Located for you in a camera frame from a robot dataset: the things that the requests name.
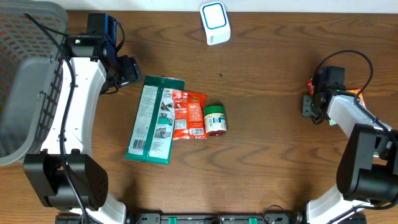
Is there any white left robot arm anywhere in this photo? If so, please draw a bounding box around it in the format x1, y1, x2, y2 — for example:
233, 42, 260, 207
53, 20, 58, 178
23, 34, 142, 223

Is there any green lid jar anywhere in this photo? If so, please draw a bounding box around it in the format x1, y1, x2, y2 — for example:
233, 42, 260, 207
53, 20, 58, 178
203, 105, 227, 136

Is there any green white package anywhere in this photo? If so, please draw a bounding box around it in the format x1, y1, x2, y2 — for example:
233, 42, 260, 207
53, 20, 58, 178
124, 75, 185, 165

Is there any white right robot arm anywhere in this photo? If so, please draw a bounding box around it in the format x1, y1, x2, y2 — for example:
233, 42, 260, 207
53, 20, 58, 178
303, 89, 397, 223

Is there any grey plastic shopping basket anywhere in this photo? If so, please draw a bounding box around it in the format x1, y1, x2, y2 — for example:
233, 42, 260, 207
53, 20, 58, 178
1, 1, 68, 166

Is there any red stick sachet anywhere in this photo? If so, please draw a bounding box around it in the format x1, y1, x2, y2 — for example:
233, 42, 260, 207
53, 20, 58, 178
308, 78, 315, 96

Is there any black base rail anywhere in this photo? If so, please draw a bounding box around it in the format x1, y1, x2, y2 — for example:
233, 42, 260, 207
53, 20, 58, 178
55, 205, 368, 224

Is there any white barcode scanner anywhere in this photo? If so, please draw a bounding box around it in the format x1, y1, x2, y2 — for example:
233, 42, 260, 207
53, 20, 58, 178
200, 1, 231, 45

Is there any small orange carton box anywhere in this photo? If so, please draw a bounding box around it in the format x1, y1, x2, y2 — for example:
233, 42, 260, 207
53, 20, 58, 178
347, 89, 366, 108

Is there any red snack bag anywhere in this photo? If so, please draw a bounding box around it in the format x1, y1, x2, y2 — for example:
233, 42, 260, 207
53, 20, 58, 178
172, 90, 208, 141

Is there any mint green wipes pack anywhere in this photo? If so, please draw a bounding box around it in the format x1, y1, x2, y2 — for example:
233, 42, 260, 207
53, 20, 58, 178
329, 119, 336, 126

